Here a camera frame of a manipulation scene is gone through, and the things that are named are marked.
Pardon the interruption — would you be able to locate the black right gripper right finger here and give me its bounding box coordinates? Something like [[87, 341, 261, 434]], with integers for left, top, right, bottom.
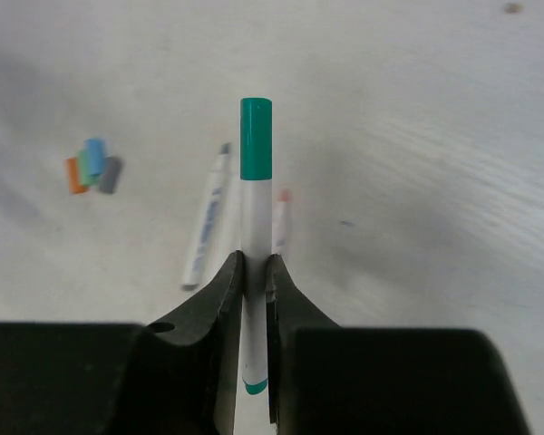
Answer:
[[266, 256, 530, 434]]

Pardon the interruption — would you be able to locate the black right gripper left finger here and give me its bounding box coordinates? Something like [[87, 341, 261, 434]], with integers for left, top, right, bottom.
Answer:
[[0, 252, 244, 434]]

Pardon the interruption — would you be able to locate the grey white marker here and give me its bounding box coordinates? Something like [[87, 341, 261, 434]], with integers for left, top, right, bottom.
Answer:
[[180, 142, 231, 291]]

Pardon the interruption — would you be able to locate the orange capped white marker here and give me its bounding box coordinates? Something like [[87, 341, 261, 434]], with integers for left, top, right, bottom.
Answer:
[[272, 188, 291, 256]]

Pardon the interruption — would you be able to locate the grey pen cap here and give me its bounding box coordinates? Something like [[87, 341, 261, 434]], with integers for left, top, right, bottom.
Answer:
[[98, 156, 123, 195]]

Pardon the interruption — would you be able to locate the orange pen cap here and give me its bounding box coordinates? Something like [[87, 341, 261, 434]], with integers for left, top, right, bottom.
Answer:
[[65, 158, 89, 195]]

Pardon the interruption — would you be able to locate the light blue pen cap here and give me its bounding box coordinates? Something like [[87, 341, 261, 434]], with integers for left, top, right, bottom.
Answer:
[[84, 138, 107, 177]]

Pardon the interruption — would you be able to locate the teal capped white marker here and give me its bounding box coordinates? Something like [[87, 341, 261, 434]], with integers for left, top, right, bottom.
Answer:
[[239, 97, 273, 395]]

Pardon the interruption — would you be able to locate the light blue white marker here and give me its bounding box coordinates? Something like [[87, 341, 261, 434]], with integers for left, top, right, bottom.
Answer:
[[215, 173, 241, 269]]

